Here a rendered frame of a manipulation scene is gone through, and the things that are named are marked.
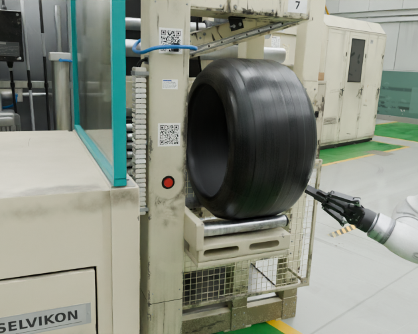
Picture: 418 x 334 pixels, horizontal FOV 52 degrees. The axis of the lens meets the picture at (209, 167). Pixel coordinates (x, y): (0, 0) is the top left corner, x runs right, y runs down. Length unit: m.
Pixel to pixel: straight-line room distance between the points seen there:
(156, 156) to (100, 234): 0.76
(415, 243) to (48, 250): 1.13
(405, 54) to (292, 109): 12.14
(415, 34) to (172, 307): 12.32
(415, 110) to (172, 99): 12.05
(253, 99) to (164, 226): 0.52
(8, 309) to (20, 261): 0.07
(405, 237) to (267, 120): 0.57
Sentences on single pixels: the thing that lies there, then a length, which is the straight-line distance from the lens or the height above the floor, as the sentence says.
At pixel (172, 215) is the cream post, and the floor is 0.94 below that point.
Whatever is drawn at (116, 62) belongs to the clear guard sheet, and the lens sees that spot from 0.62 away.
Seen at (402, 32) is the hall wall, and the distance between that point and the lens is 13.58.
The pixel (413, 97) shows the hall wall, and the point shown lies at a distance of 13.25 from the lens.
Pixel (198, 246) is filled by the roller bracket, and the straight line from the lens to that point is 1.42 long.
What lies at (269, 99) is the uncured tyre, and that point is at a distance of 1.35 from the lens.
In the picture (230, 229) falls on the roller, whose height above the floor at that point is 0.90.
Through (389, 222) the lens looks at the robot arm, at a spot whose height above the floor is 0.98.
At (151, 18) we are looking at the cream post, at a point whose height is 1.57.
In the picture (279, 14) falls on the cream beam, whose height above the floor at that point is 1.65.
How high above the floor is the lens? 1.45
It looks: 14 degrees down
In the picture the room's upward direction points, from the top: 2 degrees clockwise
